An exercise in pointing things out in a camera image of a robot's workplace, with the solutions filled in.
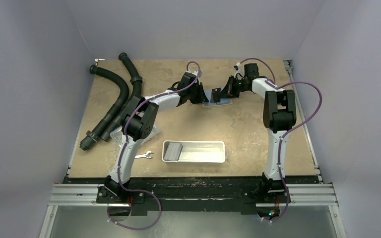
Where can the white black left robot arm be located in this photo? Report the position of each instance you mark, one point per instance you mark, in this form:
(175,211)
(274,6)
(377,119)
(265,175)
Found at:
(137,121)

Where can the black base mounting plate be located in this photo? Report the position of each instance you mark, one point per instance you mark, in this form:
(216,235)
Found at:
(183,194)

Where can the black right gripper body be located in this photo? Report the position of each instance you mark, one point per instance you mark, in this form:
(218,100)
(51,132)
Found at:
(230,87)

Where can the grey credit card stack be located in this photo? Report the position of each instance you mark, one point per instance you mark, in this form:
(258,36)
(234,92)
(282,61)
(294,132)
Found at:
(173,151)

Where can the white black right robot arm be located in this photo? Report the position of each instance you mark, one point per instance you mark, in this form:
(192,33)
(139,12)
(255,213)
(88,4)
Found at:
(279,117)

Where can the black credit card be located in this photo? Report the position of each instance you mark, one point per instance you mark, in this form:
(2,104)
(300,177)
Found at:
(215,95)

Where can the clear plastic bag of screws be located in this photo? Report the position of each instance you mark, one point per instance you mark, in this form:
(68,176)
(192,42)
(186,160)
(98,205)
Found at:
(117,134)

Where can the white rectangular tray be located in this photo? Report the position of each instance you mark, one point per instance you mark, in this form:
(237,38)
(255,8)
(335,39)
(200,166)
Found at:
(195,151)

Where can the silver open-end wrench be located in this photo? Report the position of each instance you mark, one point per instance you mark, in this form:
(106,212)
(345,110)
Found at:
(147,155)

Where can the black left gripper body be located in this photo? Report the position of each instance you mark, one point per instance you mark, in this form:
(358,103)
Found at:
(194,94)

